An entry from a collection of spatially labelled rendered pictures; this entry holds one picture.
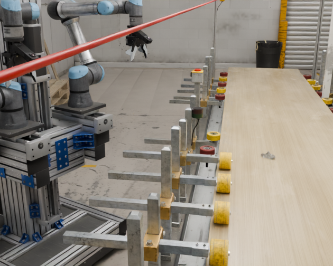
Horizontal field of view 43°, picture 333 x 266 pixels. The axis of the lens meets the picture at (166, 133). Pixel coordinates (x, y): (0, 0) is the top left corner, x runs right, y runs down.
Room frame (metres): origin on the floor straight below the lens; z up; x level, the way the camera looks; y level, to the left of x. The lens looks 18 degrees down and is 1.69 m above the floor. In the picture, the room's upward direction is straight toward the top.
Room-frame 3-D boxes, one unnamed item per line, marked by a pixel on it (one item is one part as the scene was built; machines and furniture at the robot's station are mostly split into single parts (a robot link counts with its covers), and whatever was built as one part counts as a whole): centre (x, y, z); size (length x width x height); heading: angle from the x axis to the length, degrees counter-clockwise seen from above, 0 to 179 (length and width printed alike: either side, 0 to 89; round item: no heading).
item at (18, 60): (1.78, 0.63, 1.46); 0.09 x 0.08 x 0.12; 57
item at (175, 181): (1.65, -0.04, 0.95); 0.14 x 0.06 x 0.05; 171
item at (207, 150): (2.11, -0.22, 0.85); 0.08 x 0.08 x 0.11
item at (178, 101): (3.37, -0.24, 0.83); 0.44 x 0.03 x 0.04; 81
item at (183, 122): (1.92, -0.08, 0.89); 0.04 x 0.04 x 0.48; 81
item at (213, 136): (2.35, -0.28, 0.85); 0.08 x 0.08 x 0.11
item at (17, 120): (2.08, 0.79, 1.09); 0.15 x 0.15 x 0.10
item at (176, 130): (1.67, -0.04, 0.93); 0.04 x 0.04 x 0.48; 81
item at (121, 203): (1.39, 0.04, 0.95); 0.50 x 0.04 x 0.04; 81
